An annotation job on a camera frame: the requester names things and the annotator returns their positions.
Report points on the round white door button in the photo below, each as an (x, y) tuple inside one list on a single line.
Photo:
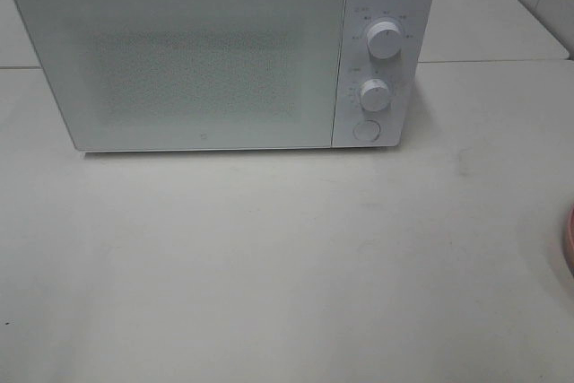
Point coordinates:
[(367, 131)]

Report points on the white microwave door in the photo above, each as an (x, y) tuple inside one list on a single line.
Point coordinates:
[(170, 75)]

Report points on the pink round plate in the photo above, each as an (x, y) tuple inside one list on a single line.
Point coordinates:
[(568, 241)]

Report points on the lower white microwave knob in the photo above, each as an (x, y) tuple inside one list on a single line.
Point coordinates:
[(375, 95)]

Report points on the white microwave knob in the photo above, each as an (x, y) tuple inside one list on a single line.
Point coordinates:
[(375, 95), (384, 38)]

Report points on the upper white microwave knob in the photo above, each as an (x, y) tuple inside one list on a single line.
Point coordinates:
[(384, 38)]

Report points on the white adjacent table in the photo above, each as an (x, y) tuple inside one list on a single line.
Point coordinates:
[(485, 31)]

